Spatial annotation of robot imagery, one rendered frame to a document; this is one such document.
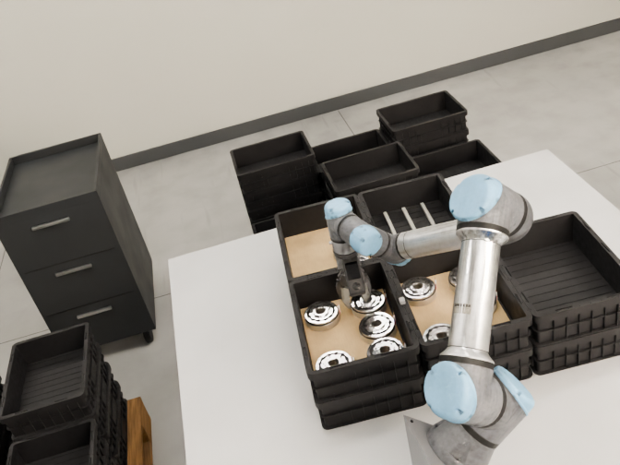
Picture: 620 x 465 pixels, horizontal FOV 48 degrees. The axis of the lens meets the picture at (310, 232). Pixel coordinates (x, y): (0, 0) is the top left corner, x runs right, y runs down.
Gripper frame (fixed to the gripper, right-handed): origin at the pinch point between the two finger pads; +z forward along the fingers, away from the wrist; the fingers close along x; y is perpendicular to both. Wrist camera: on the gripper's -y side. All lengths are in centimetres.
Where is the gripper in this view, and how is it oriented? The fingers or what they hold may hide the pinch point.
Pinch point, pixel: (357, 305)
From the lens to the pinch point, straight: 210.0
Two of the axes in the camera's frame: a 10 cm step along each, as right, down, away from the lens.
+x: -9.8, 2.0, 0.5
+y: -0.7, -5.6, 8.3
